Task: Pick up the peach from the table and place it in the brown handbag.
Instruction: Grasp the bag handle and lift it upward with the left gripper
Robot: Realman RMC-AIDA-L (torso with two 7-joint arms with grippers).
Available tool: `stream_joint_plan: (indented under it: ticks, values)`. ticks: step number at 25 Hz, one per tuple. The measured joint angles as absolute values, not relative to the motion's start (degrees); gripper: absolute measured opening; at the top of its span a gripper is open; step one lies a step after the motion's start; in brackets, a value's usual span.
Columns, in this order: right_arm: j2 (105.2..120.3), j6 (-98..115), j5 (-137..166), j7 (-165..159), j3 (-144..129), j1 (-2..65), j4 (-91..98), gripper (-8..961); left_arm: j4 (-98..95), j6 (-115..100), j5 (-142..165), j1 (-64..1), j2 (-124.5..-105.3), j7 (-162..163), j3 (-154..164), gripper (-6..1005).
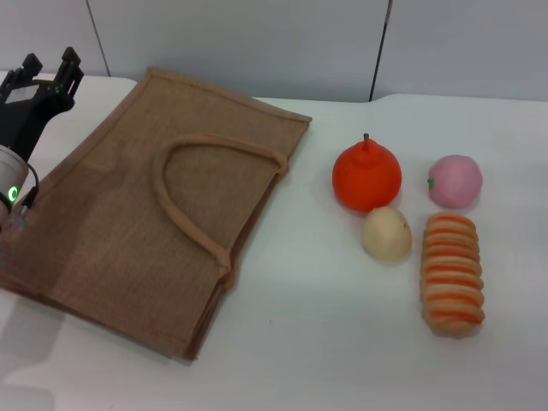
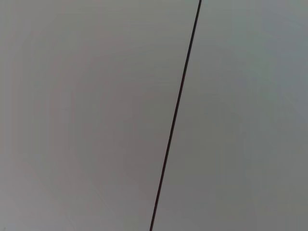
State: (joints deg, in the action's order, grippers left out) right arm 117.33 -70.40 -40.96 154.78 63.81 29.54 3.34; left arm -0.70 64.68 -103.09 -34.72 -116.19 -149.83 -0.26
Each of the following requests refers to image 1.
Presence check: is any brown jute handbag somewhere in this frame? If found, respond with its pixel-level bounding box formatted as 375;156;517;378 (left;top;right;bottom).
0;65;313;365

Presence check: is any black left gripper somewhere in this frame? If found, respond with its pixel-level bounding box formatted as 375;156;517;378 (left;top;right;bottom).
0;46;85;164

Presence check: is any pink toy peach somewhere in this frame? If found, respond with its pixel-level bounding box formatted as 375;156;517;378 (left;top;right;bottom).
427;153;484;211

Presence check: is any black cable with metal plug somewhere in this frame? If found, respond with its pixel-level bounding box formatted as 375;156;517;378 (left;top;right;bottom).
3;164;43;233

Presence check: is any orange striped toy bread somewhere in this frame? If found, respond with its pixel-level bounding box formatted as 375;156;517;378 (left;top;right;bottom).
420;212;486;337

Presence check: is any orange pear-shaped toy fruit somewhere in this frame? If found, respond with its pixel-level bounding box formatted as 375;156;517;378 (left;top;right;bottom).
331;133;403;212

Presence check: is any beige toy potato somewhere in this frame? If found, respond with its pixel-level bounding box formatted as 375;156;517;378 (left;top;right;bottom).
360;205;414;262

